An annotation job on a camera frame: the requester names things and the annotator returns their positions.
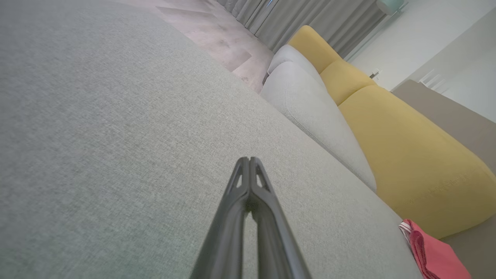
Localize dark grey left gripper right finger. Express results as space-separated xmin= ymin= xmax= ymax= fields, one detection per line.
xmin=250 ymin=157 xmax=312 ymax=279

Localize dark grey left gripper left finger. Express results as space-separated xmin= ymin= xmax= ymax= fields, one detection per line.
xmin=190 ymin=157 xmax=250 ymax=279

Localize red shorts with white trim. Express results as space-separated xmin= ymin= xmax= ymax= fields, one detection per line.
xmin=398 ymin=219 xmax=472 ymax=279

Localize large grey sofa seat cushion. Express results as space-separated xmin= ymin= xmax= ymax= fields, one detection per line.
xmin=0 ymin=0 xmax=425 ymax=279

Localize large yellow sofa backrest cushion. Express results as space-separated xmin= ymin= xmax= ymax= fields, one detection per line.
xmin=338 ymin=84 xmax=496 ymax=239

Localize medium yellow sofa backrest cushion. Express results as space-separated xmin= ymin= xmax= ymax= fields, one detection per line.
xmin=319 ymin=59 xmax=377 ymax=106

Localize small grey sofa cushion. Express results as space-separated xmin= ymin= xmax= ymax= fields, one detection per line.
xmin=267 ymin=44 xmax=328 ymax=91

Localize small yellow sofa backrest cushion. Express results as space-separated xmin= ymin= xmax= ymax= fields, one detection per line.
xmin=288 ymin=25 xmax=343 ymax=74

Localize grey pleated curtain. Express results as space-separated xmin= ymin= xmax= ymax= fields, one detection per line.
xmin=215 ymin=0 xmax=388 ymax=59

